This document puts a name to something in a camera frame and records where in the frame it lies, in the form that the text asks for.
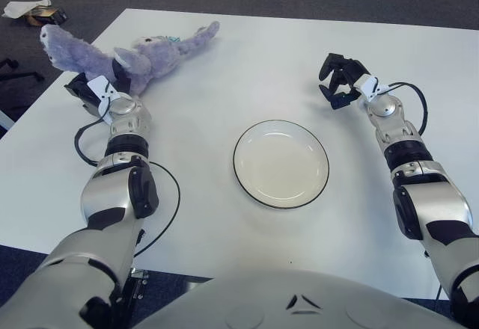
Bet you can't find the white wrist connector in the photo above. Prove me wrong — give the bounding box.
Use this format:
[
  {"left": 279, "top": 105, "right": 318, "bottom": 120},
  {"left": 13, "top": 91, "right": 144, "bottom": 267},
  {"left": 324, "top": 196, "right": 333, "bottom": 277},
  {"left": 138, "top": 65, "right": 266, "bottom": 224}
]
[
  {"left": 353, "top": 75, "right": 392, "bottom": 102},
  {"left": 86, "top": 76, "right": 119, "bottom": 102}
]

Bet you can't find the grey robot torso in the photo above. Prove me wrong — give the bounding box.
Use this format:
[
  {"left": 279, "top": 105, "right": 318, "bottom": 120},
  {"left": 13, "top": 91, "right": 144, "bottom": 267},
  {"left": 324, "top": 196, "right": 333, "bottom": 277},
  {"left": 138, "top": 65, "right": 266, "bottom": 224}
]
[{"left": 130, "top": 267, "right": 465, "bottom": 329}]

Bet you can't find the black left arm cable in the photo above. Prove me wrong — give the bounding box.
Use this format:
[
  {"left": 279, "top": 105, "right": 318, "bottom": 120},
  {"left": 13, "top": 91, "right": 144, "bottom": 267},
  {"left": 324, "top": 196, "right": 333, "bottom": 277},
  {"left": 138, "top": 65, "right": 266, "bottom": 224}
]
[{"left": 74, "top": 117, "right": 181, "bottom": 259}]

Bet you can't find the black office chair base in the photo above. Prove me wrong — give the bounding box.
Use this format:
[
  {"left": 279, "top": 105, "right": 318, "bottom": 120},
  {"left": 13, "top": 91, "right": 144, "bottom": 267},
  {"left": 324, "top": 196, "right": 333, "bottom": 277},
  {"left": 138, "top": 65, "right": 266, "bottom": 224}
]
[{"left": 0, "top": 58, "right": 46, "bottom": 83}]

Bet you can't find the white plate with black rim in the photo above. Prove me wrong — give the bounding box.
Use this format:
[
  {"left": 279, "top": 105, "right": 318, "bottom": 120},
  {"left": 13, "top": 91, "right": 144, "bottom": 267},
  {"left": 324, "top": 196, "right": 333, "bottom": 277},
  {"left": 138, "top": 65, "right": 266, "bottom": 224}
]
[{"left": 232, "top": 119, "right": 330, "bottom": 210}]

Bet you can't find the purple plush rabbit doll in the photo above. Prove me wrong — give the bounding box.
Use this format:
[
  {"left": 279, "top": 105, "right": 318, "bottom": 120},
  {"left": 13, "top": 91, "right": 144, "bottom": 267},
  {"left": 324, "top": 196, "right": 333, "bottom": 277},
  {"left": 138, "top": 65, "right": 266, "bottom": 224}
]
[{"left": 40, "top": 20, "right": 221, "bottom": 96}]

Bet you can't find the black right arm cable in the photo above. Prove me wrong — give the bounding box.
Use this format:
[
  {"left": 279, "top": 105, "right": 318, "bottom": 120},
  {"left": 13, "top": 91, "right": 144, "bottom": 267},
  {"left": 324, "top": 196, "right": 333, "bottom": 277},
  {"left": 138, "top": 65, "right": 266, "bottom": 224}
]
[{"left": 381, "top": 81, "right": 428, "bottom": 135}]

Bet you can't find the white right wrist connector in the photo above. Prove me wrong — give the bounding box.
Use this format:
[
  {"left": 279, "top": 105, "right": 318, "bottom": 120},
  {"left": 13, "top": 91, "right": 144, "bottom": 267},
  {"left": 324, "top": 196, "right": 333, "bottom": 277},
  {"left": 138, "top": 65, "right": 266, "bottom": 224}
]
[{"left": 353, "top": 75, "right": 392, "bottom": 102}]

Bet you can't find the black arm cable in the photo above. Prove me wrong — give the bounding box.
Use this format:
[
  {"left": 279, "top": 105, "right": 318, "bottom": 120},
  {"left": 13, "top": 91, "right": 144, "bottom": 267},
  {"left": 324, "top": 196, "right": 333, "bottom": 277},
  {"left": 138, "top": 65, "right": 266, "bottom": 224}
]
[
  {"left": 381, "top": 81, "right": 428, "bottom": 135},
  {"left": 74, "top": 117, "right": 181, "bottom": 259}
]

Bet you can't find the white left wrist connector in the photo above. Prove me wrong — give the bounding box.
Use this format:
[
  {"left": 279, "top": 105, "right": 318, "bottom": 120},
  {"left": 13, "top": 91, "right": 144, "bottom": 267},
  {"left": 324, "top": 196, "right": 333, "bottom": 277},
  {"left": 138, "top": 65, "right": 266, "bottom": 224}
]
[{"left": 86, "top": 76, "right": 119, "bottom": 102}]

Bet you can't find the black and gold box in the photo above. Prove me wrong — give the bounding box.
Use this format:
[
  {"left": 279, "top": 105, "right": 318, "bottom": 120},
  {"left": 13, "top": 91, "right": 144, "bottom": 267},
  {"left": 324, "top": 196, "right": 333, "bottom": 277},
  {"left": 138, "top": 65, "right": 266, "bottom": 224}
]
[{"left": 25, "top": 6, "right": 70, "bottom": 27}]

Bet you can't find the metal table bracket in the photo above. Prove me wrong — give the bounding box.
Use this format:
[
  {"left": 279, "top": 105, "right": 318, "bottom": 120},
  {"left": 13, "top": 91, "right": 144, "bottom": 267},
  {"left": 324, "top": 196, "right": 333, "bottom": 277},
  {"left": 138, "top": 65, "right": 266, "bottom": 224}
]
[{"left": 126, "top": 267, "right": 150, "bottom": 302}]

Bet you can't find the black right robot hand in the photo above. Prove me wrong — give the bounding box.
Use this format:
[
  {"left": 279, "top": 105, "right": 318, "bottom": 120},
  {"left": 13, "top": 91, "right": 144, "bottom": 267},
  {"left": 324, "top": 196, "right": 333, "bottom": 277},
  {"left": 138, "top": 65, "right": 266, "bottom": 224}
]
[{"left": 317, "top": 52, "right": 373, "bottom": 111}]

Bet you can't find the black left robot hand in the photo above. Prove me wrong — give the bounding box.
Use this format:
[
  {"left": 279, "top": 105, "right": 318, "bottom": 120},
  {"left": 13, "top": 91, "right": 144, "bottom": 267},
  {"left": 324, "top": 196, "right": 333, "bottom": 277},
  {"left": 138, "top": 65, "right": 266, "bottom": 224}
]
[{"left": 63, "top": 59, "right": 132, "bottom": 115}]

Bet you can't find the white furniture edge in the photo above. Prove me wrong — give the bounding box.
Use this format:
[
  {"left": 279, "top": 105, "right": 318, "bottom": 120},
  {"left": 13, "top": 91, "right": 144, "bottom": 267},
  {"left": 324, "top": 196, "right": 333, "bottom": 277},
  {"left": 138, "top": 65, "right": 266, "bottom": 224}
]
[{"left": 0, "top": 110, "right": 16, "bottom": 130}]

